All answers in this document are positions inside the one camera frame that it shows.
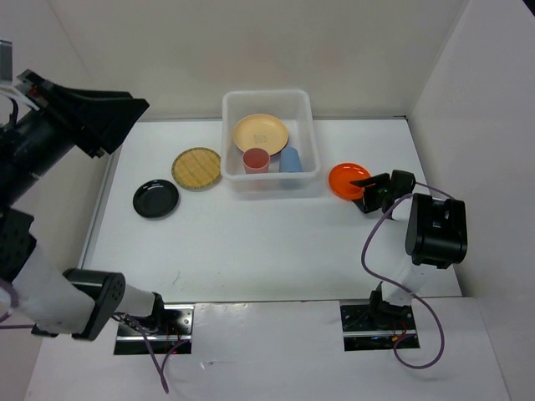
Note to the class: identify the pink plastic cup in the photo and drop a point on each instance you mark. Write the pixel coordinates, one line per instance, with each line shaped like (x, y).
(256, 161)

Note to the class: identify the orange plastic plate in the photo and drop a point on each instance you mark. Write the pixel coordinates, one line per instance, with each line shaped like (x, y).
(341, 179)

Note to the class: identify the round bamboo mat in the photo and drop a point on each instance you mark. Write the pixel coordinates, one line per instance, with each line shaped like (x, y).
(197, 168)

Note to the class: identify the blue plastic cup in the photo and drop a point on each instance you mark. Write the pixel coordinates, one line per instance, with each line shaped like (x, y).
(290, 161)

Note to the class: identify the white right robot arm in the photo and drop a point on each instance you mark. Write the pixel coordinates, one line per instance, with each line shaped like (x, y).
(436, 238)

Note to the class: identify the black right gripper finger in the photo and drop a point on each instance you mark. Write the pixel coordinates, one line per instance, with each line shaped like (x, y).
(381, 180)
(362, 206)

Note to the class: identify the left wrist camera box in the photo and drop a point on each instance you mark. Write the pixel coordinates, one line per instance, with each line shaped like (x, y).
(6, 61)

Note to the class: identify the beige plastic plate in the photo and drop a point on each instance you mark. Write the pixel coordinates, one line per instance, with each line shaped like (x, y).
(262, 131)

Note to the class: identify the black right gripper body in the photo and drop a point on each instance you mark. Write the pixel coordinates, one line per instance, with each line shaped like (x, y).
(375, 195)

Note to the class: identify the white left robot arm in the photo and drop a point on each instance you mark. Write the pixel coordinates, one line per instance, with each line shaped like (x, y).
(74, 302)

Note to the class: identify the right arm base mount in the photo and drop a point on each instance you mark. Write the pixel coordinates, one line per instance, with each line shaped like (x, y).
(360, 333)

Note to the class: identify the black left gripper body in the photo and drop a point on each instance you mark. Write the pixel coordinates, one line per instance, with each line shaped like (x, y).
(35, 142)

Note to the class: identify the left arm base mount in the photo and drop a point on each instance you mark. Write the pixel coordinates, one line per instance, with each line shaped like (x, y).
(173, 336)

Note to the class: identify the translucent white plastic bin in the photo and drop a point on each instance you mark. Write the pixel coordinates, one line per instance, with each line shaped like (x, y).
(291, 106)

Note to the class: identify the black round plate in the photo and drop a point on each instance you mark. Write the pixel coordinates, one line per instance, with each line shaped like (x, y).
(156, 199)

